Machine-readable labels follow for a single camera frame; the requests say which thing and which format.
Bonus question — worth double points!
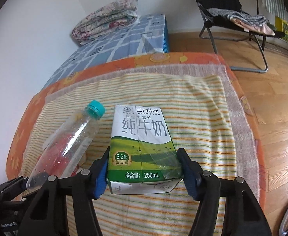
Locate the clear plastic bottle teal cap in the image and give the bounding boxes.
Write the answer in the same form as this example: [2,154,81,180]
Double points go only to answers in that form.
[26,100,105,190]

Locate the green white milk carton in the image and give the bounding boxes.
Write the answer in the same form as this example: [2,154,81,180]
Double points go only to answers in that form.
[107,105,182,195]

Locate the red tissue box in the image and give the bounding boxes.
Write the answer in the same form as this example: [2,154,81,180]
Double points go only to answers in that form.
[47,137,92,178]

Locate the orange floral mattress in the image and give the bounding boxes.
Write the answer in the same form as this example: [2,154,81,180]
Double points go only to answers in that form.
[6,53,265,215]

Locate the blue plaid mattress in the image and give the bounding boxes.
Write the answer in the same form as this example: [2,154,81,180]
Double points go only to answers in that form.
[44,14,170,88]

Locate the folded floral quilt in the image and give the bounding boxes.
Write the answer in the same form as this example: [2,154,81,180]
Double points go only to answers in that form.
[71,0,139,44]

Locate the striped clothes on chair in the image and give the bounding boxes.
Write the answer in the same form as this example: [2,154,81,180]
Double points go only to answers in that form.
[208,8,275,36]

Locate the yellow box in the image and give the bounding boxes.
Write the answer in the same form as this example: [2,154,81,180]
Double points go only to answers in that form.
[275,16,288,42]

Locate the black folding chair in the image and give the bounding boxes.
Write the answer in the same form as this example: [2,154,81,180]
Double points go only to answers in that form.
[195,0,285,74]

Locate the striped hanging towel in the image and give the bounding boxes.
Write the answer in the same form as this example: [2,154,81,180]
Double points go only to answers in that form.
[262,0,286,19]

